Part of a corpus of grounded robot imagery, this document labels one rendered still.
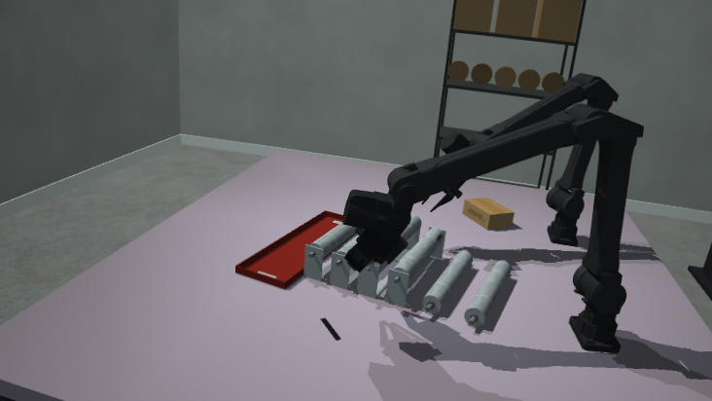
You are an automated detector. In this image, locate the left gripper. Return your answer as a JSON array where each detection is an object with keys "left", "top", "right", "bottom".
[{"left": 355, "top": 226, "right": 408, "bottom": 264}]

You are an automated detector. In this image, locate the black flat strip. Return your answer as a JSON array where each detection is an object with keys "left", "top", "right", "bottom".
[{"left": 321, "top": 318, "right": 341, "bottom": 341}]

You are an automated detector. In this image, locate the brown cardboard box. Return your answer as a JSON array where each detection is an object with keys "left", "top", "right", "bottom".
[{"left": 462, "top": 198, "right": 515, "bottom": 230}]

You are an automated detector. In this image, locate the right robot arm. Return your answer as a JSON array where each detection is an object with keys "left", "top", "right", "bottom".
[{"left": 440, "top": 73, "right": 619, "bottom": 246}]

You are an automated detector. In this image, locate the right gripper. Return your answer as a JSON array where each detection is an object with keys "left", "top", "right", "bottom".
[{"left": 431, "top": 185, "right": 463, "bottom": 212}]

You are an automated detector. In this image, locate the red scrap tray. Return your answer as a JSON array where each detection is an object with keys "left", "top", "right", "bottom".
[{"left": 235, "top": 210, "right": 343, "bottom": 289}]

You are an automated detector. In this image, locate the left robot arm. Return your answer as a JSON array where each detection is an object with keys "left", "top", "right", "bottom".
[{"left": 342, "top": 103, "right": 644, "bottom": 353}]

